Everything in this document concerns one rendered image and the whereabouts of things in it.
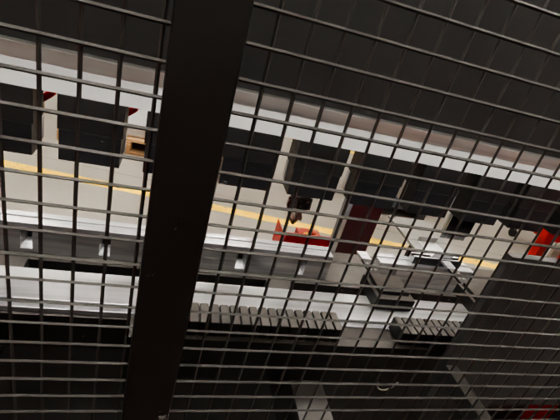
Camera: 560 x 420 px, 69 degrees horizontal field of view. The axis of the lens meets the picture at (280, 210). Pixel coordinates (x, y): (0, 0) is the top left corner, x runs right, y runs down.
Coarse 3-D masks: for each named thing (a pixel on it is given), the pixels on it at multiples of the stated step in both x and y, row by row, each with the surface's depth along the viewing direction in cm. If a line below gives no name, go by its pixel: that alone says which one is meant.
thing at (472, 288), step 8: (448, 264) 143; (456, 272) 139; (464, 280) 136; (456, 288) 130; (472, 288) 127; (480, 288) 128; (456, 296) 130; (464, 296) 126; (464, 304) 126; (472, 304) 123
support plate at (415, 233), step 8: (408, 224) 166; (416, 224) 168; (424, 224) 170; (400, 232) 159; (416, 232) 161; (424, 232) 163; (408, 240) 153; (416, 240) 155; (440, 240) 160; (448, 248) 156
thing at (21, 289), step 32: (0, 288) 86; (32, 288) 88; (64, 288) 91; (96, 288) 93; (128, 288) 96; (224, 288) 105; (256, 288) 108; (32, 320) 85; (64, 320) 86; (96, 320) 88; (352, 320) 107; (384, 320) 110
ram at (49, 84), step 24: (0, 72) 90; (24, 72) 91; (72, 72) 93; (96, 96) 96; (120, 96) 97; (240, 120) 105; (312, 120) 109; (336, 144) 114; (360, 144) 115; (408, 144) 118; (456, 168) 125; (480, 168) 127; (528, 168) 130
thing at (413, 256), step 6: (414, 252) 145; (420, 252) 147; (408, 258) 146; (414, 258) 144; (426, 258) 145; (432, 258) 145; (438, 258) 146; (444, 258) 149; (456, 258) 150; (426, 264) 146; (432, 264) 147; (456, 264) 149
